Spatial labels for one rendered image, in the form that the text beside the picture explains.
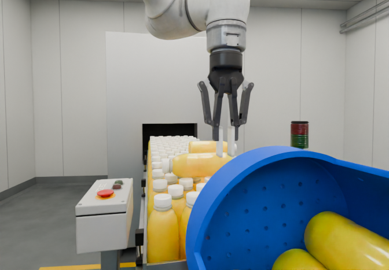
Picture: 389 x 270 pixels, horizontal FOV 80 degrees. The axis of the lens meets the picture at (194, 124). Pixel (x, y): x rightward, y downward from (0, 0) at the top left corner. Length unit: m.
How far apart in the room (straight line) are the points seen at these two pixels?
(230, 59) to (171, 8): 0.19
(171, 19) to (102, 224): 0.48
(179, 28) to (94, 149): 4.28
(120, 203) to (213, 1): 0.47
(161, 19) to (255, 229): 0.49
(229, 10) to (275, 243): 0.44
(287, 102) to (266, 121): 0.58
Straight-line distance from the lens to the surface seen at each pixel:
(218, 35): 0.53
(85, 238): 0.57
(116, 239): 0.56
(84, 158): 4.87
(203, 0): 0.57
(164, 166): 0.67
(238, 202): 0.37
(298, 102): 5.14
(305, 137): 0.93
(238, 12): 0.55
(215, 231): 0.38
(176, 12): 0.61
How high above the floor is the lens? 1.28
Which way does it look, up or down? 2 degrees down
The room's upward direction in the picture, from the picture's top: straight up
